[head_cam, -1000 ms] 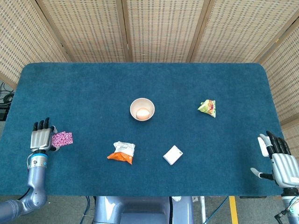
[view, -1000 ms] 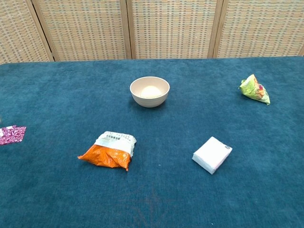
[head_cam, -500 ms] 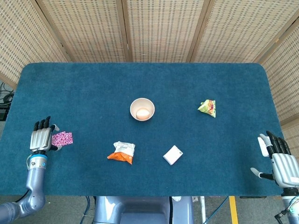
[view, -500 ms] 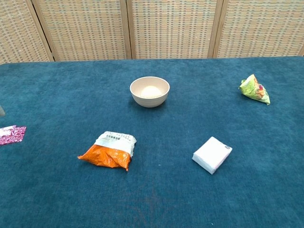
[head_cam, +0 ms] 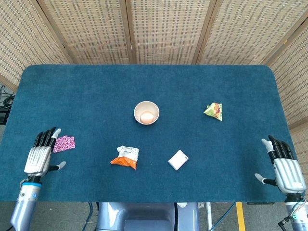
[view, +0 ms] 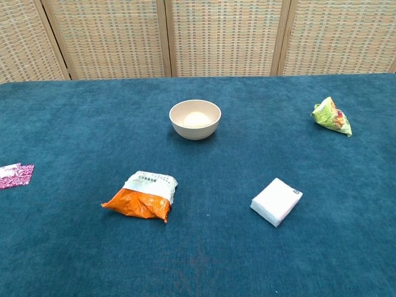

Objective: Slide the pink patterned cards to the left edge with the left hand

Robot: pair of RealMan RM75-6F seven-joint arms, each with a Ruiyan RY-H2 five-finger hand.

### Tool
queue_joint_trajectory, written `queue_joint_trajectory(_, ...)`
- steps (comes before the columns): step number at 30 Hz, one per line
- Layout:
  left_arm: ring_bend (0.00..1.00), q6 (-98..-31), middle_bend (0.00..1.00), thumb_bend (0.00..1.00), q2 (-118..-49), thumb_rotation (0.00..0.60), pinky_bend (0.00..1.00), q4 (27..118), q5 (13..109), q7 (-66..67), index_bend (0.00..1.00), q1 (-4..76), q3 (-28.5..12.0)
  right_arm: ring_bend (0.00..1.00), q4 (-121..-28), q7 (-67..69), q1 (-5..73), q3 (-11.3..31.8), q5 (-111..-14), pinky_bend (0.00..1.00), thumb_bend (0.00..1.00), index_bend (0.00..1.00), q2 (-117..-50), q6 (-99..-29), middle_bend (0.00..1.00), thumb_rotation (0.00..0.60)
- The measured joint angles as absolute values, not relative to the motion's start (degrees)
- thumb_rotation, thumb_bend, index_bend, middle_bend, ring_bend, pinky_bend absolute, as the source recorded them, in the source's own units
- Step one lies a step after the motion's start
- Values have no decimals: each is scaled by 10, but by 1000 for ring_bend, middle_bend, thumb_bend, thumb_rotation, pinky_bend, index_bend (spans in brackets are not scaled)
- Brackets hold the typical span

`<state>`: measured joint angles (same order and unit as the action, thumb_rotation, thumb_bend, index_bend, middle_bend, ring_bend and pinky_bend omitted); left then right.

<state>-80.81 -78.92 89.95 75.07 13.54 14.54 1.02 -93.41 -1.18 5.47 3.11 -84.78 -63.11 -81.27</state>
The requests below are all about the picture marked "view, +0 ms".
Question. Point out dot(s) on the beige round bowl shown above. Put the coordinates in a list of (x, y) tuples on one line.
[(195, 133)]

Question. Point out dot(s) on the orange white snack bag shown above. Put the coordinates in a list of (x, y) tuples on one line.
[(142, 204)]

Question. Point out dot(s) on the white tissue pack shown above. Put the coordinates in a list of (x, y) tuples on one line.
[(273, 201)]

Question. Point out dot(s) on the woven bamboo folding screen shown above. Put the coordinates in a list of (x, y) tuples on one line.
[(216, 37)]

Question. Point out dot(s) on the teal felt table mat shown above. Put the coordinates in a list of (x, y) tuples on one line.
[(216, 263)]

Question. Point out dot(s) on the green snack bag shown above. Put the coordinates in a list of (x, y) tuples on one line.
[(331, 119)]

